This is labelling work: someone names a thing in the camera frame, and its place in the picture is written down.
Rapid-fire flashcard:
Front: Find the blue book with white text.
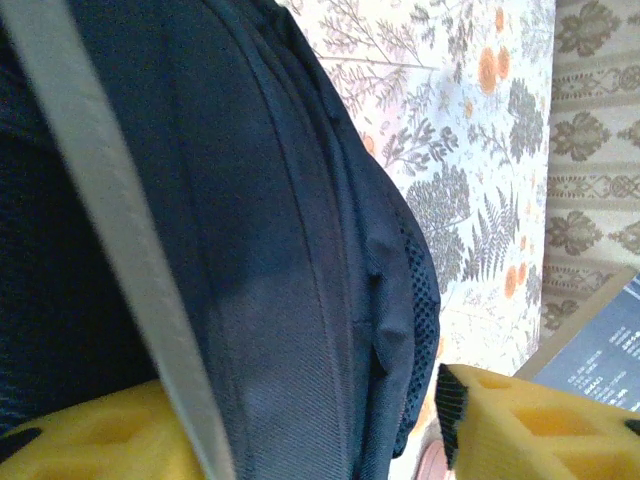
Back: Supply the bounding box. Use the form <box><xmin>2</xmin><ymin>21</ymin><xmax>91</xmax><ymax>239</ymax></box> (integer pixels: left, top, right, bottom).
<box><xmin>514</xmin><ymin>267</ymin><xmax>640</xmax><ymax>416</ymax></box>

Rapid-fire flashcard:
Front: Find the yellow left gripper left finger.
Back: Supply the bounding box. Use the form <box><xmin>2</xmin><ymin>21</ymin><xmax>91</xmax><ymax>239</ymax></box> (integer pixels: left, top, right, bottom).
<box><xmin>0</xmin><ymin>380</ymin><xmax>207</xmax><ymax>480</ymax></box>

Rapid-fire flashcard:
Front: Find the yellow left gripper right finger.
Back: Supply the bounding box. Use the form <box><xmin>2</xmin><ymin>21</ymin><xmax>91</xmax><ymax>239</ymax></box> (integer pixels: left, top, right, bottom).
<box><xmin>437</xmin><ymin>363</ymin><xmax>640</xmax><ymax>480</ymax></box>

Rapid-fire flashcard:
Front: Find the navy blue backpack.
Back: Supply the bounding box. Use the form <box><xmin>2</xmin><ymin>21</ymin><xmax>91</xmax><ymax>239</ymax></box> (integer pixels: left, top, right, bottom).
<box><xmin>0</xmin><ymin>0</ymin><xmax>442</xmax><ymax>480</ymax></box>

